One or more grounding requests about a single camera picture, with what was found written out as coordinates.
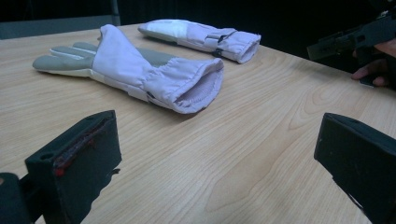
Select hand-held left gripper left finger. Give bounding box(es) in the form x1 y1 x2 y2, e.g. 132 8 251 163
24 109 123 224

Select grey panel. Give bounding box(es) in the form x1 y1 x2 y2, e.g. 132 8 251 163
0 14 121 40

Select lavender and white glove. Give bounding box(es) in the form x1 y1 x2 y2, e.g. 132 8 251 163
137 19 262 64
32 23 225 115

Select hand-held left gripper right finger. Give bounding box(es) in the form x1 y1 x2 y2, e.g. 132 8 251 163
313 112 396 224

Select metal post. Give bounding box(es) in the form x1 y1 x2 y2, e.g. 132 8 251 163
109 0 121 26

